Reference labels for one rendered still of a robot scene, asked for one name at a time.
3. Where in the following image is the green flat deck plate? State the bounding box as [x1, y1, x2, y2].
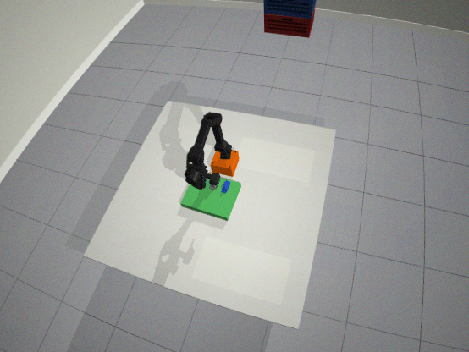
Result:
[181, 178, 241, 221]

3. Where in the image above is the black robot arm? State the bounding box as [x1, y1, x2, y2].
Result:
[185, 112, 232, 190]

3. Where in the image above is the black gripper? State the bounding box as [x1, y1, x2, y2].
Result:
[185, 166, 220, 186]

